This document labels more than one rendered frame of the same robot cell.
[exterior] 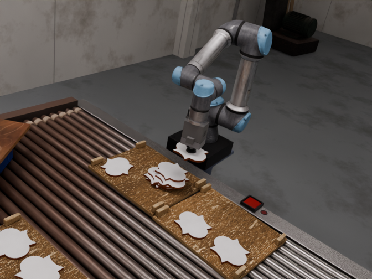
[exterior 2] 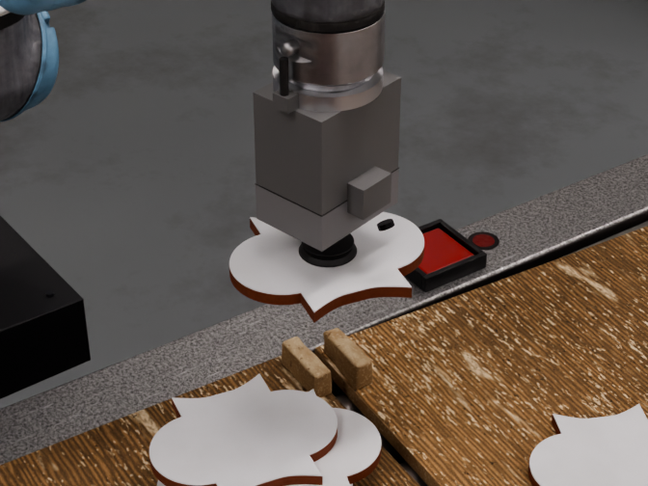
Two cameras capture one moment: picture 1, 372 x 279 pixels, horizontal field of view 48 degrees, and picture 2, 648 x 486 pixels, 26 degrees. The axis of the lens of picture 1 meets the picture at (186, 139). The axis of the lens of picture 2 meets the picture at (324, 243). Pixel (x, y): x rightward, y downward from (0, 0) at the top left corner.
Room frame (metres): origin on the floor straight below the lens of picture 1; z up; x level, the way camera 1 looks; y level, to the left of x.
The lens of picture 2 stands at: (1.16, 0.76, 1.73)
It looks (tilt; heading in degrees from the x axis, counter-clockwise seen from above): 35 degrees down; 292
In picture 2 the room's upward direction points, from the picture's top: straight up
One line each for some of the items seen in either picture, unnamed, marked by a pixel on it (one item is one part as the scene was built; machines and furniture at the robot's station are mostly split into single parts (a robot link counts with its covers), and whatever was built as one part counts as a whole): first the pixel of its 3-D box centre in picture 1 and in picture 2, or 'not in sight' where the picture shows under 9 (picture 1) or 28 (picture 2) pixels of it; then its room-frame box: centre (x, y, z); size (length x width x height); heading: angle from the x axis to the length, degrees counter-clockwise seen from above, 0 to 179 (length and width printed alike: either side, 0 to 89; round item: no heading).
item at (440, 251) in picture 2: (251, 203); (432, 256); (1.49, -0.34, 0.92); 0.06 x 0.06 x 0.01; 55
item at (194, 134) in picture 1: (193, 132); (337, 148); (1.47, -0.02, 1.23); 0.10 x 0.09 x 0.16; 160
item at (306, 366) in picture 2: (200, 183); (306, 366); (1.52, -0.10, 0.95); 0.06 x 0.02 x 0.03; 144
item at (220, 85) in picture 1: (210, 87); not in sight; (1.58, -0.05, 1.38); 0.11 x 0.11 x 0.08; 66
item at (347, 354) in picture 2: (206, 187); (347, 357); (1.50, -0.13, 0.95); 0.06 x 0.02 x 0.03; 142
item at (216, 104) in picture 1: (211, 109); not in sight; (1.97, -0.10, 1.11); 0.13 x 0.12 x 0.14; 66
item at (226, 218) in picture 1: (220, 228); (618, 389); (1.27, -0.20, 0.93); 0.41 x 0.35 x 0.02; 52
